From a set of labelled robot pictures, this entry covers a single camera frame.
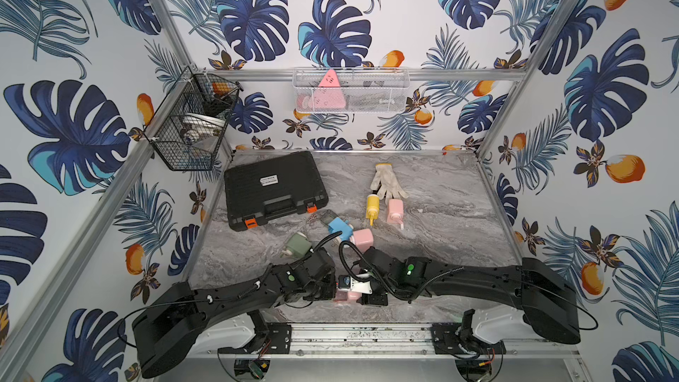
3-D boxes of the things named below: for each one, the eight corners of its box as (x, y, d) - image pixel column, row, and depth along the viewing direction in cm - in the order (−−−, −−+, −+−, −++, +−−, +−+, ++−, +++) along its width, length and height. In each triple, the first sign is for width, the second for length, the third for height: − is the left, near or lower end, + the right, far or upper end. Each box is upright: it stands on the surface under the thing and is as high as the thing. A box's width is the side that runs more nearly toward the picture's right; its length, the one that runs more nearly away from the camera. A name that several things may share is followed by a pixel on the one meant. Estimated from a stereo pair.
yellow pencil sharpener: (366, 225, 99) (368, 215, 94) (365, 204, 105) (366, 194, 100) (378, 225, 99) (381, 215, 94) (376, 204, 105) (378, 194, 100)
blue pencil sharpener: (327, 231, 98) (326, 225, 94) (336, 222, 100) (336, 216, 97) (346, 245, 94) (346, 240, 91) (354, 235, 97) (355, 229, 93)
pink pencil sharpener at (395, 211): (387, 229, 98) (389, 219, 93) (384, 208, 104) (387, 198, 99) (402, 229, 98) (406, 219, 93) (399, 208, 104) (402, 198, 99)
